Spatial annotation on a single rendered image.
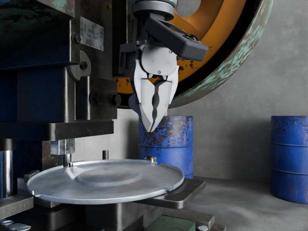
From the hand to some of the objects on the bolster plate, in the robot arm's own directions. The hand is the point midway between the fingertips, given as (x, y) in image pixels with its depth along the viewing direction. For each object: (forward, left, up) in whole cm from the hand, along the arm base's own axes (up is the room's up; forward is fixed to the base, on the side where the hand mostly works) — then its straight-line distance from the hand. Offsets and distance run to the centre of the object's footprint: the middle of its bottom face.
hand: (151, 125), depth 46 cm
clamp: (+25, +11, -18) cm, 33 cm away
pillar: (+30, +1, -15) cm, 33 cm away
